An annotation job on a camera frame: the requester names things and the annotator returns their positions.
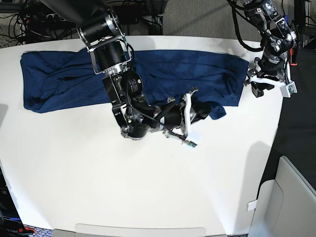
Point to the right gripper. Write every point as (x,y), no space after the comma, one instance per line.
(168,115)

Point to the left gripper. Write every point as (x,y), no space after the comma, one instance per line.
(265,68)

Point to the blue long-sleeve shirt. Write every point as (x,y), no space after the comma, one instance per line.
(56,80)

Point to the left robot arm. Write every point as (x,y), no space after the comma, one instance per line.
(277,43)

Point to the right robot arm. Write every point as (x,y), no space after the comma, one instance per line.
(111,55)

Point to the red and black clamp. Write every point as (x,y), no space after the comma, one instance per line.
(293,56)

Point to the beige plastic bin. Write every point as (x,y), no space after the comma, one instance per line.
(286,205)

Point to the black power strip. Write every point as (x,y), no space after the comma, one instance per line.
(52,18)

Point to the black box red button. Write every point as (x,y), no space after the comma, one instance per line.
(9,228)

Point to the blue handled tool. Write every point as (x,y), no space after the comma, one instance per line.
(286,18)

